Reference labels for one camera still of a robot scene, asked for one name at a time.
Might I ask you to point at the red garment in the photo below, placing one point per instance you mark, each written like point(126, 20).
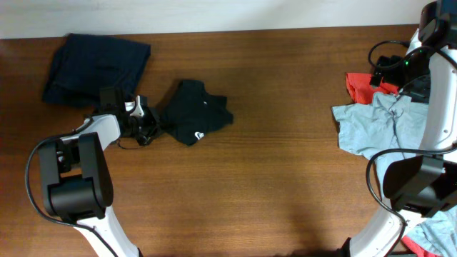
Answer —
point(361, 91)

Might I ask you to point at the dark green t-shirt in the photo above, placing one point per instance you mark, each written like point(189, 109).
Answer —
point(192, 113)

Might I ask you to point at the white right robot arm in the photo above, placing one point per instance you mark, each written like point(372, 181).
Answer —
point(417, 183)

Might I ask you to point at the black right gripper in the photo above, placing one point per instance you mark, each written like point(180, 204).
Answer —
point(390, 75)

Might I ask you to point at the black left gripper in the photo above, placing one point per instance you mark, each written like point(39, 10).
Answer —
point(154, 125)

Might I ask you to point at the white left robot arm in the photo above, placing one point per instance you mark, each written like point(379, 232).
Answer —
point(76, 185)

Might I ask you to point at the light blue-grey t-shirt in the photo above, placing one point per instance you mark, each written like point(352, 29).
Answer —
point(395, 122)

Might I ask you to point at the folded navy blue garment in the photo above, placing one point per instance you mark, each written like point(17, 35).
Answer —
point(87, 63)

